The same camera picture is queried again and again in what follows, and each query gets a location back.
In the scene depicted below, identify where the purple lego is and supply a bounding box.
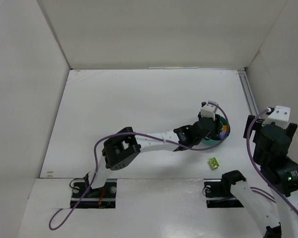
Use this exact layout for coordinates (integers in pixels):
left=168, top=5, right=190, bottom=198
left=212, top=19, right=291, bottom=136
left=219, top=131, right=226, bottom=140

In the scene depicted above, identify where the light green rounded lego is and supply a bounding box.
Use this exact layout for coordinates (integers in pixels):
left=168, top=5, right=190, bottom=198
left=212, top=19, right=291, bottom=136
left=208, top=157, right=220, bottom=170

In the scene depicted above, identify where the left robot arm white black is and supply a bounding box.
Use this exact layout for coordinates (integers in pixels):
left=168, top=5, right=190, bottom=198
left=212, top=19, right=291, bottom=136
left=84, top=115, right=222, bottom=189

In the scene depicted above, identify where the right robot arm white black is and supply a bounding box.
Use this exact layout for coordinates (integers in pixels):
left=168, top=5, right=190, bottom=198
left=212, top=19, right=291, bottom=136
left=221, top=106, right=298, bottom=238

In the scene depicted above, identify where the teal round divided container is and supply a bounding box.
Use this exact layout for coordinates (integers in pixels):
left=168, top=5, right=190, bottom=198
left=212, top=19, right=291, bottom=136
left=202, top=116, right=230, bottom=147

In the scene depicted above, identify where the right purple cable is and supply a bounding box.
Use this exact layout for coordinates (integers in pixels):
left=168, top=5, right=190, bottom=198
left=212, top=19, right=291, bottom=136
left=245, top=108, right=298, bottom=224

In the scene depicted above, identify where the purple cable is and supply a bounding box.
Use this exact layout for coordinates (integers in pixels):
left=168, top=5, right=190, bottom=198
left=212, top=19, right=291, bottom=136
left=245, top=108, right=298, bottom=224
left=48, top=101, right=231, bottom=230

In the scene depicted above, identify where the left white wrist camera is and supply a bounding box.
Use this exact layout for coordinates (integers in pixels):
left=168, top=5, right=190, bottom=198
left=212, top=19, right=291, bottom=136
left=200, top=101, right=218, bottom=121

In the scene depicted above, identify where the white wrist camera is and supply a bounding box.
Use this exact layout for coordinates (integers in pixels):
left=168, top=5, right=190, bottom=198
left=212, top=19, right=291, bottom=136
left=262, top=106, right=291, bottom=129
left=200, top=101, right=218, bottom=121

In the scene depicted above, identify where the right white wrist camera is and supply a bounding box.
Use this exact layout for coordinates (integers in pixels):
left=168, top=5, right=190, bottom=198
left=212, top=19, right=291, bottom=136
left=262, top=106, right=291, bottom=129

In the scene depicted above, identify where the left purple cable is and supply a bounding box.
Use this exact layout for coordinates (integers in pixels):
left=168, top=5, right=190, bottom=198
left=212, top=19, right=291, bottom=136
left=48, top=101, right=231, bottom=230

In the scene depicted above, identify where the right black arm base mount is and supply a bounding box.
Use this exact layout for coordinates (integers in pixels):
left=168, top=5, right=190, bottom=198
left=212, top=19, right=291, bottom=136
left=202, top=180, right=243, bottom=209

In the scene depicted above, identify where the aluminium rail right side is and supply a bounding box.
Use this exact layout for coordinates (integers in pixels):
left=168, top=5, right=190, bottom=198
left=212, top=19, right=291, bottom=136
left=237, top=69, right=258, bottom=116

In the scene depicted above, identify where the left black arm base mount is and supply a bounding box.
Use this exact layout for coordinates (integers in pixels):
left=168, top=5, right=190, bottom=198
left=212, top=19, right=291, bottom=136
left=69, top=174, right=117, bottom=209

